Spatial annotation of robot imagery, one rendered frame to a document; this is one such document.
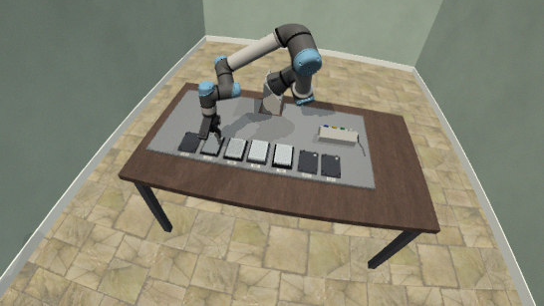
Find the grey operator button panel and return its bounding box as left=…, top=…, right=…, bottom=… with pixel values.
left=318, top=125, right=359, bottom=147

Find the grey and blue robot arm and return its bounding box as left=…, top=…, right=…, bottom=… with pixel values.
left=198, top=24, right=322, bottom=116

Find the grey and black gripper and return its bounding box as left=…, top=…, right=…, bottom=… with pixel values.
left=202, top=112, right=221, bottom=146

